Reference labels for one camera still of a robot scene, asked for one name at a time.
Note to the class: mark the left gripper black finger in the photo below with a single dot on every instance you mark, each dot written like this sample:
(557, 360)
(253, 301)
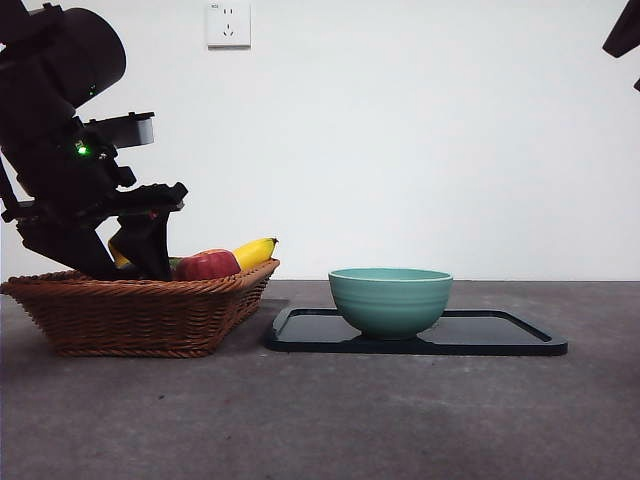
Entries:
(147, 245)
(65, 247)

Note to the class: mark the teal ribbed bowl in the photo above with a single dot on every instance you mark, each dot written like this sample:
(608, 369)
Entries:
(390, 310)

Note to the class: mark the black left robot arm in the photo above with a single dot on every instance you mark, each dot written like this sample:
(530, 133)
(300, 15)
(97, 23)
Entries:
(85, 50)

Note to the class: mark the green fruit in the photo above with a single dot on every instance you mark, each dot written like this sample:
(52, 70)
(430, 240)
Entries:
(175, 264)

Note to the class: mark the red apple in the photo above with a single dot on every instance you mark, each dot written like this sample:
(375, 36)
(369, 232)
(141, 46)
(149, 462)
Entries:
(207, 265)

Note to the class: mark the brown wicker basket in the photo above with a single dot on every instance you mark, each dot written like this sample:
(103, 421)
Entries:
(135, 320)

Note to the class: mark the yellow banana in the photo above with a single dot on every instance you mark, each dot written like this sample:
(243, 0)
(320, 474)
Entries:
(255, 252)

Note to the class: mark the black rectangular tray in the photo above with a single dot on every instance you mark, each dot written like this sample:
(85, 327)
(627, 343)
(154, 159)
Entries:
(475, 335)

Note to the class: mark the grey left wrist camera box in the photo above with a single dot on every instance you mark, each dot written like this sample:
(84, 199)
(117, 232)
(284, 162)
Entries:
(130, 132)

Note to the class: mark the white wall socket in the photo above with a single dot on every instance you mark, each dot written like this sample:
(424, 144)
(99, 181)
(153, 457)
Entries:
(229, 25)

